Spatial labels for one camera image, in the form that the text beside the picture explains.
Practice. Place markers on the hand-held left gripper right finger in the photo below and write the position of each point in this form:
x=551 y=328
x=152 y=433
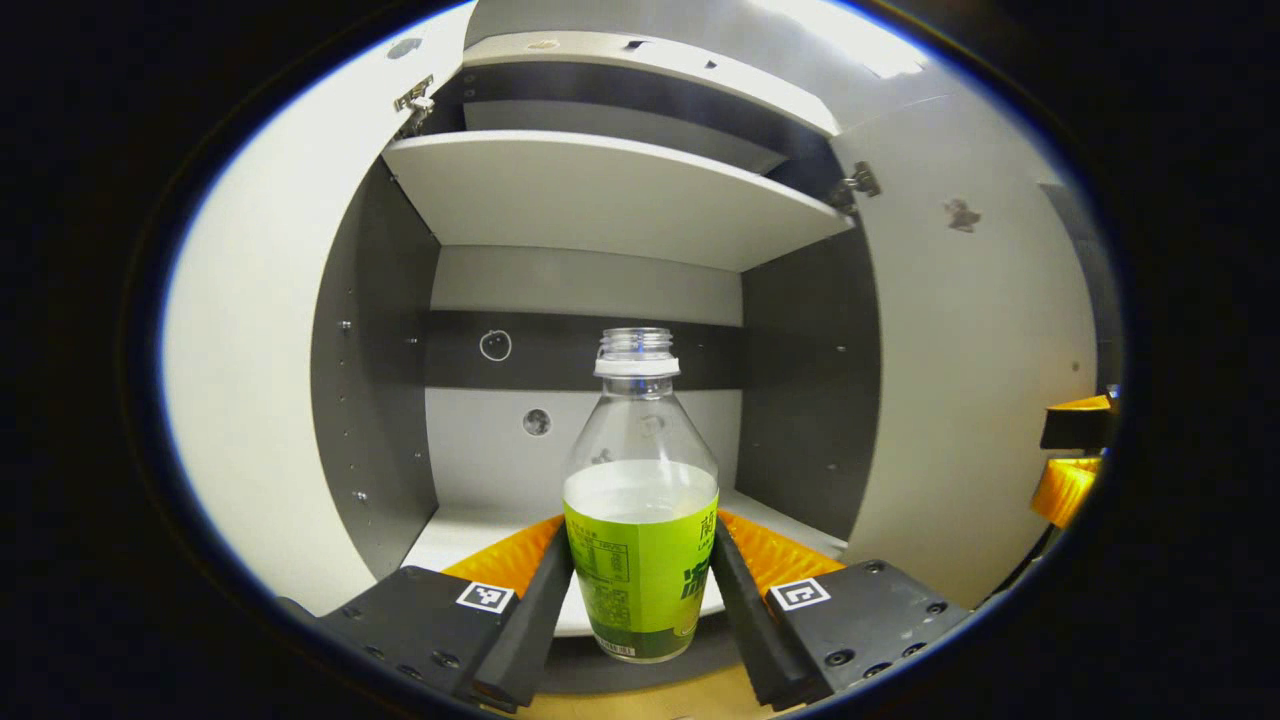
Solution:
x=745 y=620

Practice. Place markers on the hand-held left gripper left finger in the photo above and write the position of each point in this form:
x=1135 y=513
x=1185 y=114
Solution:
x=530 y=620

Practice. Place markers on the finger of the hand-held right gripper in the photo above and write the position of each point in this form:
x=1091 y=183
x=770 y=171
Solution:
x=1080 y=428
x=1065 y=490

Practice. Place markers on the green label plastic bottle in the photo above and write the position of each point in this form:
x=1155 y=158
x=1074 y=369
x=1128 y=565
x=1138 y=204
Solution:
x=640 y=570

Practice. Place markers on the white cabinet door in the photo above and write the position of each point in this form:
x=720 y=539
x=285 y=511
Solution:
x=970 y=380
x=260 y=350

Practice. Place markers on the grey and white cabinet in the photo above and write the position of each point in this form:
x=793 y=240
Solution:
x=380 y=380

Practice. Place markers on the metal door hinge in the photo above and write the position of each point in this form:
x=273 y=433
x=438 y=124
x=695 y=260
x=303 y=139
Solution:
x=858 y=185
x=413 y=100

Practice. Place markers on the white cabinet shelf board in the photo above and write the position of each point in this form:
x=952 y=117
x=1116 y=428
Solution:
x=600 y=195

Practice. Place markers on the long ceiling light panel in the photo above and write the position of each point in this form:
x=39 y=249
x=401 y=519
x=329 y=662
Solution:
x=850 y=35

